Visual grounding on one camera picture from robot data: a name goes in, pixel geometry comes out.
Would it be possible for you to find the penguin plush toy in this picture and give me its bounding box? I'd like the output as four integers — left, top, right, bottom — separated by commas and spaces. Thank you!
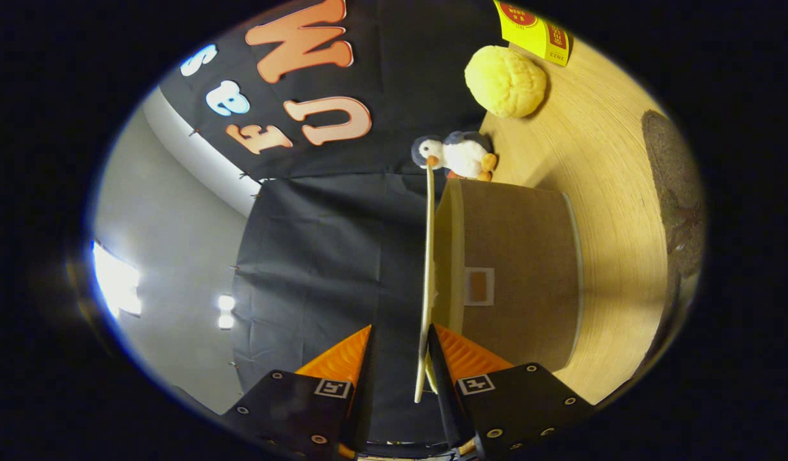
411, 131, 498, 182

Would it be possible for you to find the yellow bun plush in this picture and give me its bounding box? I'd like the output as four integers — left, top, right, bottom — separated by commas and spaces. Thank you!
464, 45, 548, 119

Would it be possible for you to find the black backdrop cloth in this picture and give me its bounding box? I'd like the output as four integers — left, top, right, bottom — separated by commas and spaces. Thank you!
157, 0, 516, 446

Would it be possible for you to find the brown fuzzy shoe with bow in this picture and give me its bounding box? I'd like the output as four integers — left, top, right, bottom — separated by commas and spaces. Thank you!
642, 110, 707, 279

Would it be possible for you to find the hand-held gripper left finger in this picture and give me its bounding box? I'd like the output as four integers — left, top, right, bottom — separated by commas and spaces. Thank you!
220, 325, 375, 461

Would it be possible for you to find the yellow book with red circle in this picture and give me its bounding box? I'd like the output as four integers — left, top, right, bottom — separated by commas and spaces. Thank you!
493, 0, 573, 67

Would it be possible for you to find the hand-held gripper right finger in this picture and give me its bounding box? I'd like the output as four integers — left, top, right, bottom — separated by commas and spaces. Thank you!
426, 323, 598, 461

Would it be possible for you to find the beige fabric storage box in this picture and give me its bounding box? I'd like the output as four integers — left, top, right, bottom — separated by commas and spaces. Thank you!
413, 163, 585, 405

